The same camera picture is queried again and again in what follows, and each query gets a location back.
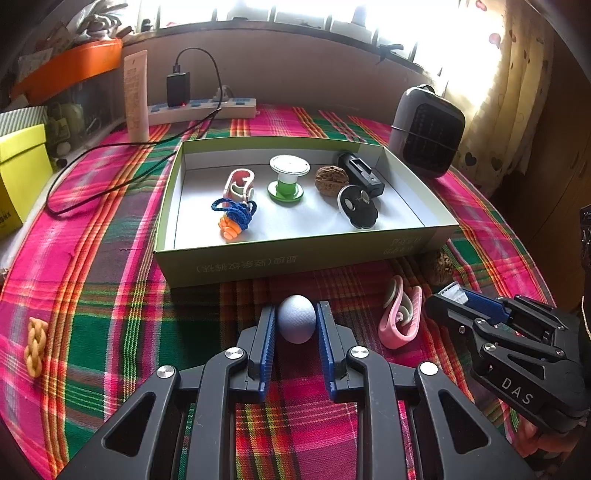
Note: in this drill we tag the black rectangular device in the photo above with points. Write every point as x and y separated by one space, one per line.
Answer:
364 177

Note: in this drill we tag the white power strip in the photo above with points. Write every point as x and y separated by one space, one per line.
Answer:
203 110

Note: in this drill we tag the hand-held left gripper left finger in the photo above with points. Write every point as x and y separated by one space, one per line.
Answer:
268 350

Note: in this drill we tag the person's right hand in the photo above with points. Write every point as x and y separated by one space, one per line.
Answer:
540 443

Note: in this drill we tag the black round disc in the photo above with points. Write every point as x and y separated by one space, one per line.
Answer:
358 210

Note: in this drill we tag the pink and white clip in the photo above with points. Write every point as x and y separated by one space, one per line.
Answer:
238 184

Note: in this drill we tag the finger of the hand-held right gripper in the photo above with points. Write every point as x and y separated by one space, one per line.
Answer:
461 321
487 307

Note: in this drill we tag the grey space heater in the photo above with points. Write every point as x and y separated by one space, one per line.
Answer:
425 134

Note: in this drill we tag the yellow braided knot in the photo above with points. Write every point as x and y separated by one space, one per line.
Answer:
34 346

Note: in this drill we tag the striped box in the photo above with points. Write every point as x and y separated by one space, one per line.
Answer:
21 121

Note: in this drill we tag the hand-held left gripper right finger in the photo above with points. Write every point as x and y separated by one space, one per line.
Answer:
325 350

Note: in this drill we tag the plaid tablecloth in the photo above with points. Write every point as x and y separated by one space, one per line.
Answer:
115 277

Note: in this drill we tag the white and green spool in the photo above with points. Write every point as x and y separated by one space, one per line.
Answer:
287 177

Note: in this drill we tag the shallow green cardboard box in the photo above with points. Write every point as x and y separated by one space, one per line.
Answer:
277 272

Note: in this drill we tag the white tube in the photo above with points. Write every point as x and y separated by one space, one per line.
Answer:
136 97

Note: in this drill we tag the grey egg-shaped ball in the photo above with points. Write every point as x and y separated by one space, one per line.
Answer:
296 318

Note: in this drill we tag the yellow box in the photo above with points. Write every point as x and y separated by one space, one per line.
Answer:
23 180

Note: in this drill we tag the pale green plant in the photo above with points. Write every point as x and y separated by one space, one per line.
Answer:
104 18

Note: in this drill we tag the storage bin with orange lid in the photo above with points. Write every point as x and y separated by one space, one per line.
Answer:
69 64

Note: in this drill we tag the black charger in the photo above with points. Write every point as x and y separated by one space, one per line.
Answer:
178 90

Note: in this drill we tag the walnut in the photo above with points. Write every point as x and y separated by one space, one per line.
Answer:
441 268
330 181

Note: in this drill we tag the patterned curtain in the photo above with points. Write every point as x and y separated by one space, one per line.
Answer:
508 92

